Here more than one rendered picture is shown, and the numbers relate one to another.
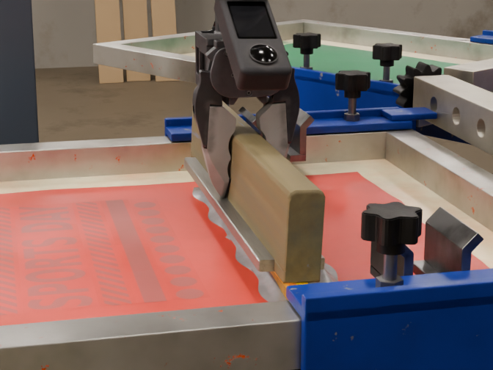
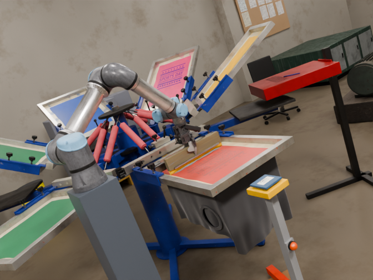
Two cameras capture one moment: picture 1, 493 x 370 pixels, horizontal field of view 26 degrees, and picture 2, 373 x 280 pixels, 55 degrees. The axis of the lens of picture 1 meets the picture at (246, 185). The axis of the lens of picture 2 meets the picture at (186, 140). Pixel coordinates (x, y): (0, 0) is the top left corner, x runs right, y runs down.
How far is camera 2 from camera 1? 2.57 m
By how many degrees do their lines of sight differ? 102
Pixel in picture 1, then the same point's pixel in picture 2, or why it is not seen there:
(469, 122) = (148, 159)
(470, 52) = (21, 216)
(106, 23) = not seen: outside the picture
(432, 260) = not seen: hidden behind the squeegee
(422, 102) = (130, 169)
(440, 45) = (11, 222)
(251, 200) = (206, 144)
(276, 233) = (216, 139)
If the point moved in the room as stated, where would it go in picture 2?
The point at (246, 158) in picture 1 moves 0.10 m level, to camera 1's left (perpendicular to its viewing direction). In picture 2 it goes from (201, 141) to (207, 143)
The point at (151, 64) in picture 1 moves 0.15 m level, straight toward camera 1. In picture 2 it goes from (43, 241) to (72, 226)
